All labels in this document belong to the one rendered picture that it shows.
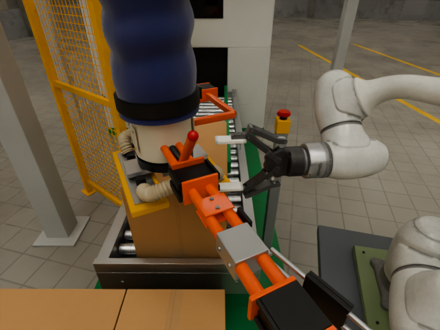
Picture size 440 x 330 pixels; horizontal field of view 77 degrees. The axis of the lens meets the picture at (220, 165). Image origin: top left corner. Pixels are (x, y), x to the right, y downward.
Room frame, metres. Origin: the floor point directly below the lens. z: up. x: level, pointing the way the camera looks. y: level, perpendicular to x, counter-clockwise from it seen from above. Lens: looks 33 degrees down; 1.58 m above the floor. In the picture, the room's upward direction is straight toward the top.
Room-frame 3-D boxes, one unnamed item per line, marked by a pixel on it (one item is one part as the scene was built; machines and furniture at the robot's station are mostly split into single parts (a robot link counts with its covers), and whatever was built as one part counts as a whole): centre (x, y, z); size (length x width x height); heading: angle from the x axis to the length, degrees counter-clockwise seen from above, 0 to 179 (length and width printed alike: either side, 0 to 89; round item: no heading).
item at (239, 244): (0.32, -0.04, 1.20); 0.07 x 0.07 x 0.04; 26
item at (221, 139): (0.57, -0.02, 1.28); 0.07 x 0.03 x 0.01; 96
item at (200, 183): (0.51, 0.06, 1.21); 0.10 x 0.08 x 0.06; 116
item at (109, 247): (1.93, 0.50, 0.50); 2.31 x 0.05 x 0.19; 0
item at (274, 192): (1.33, -0.32, 0.50); 0.07 x 0.07 x 1.00; 0
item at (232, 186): (0.57, -0.02, 1.14); 0.07 x 0.03 x 0.01; 96
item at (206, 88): (1.12, 0.06, 1.21); 0.09 x 0.08 x 0.05; 116
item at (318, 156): (0.59, -0.23, 1.21); 0.09 x 0.06 x 0.09; 6
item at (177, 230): (1.12, 0.17, 0.75); 0.60 x 0.40 x 0.40; 179
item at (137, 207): (0.69, 0.25, 1.10); 0.34 x 0.10 x 0.05; 26
